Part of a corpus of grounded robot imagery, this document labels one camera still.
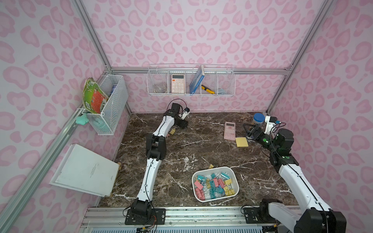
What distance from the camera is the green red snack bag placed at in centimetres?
69

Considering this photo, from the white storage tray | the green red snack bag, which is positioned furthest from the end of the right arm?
the green red snack bag

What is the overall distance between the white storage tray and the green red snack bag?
0.63 metres
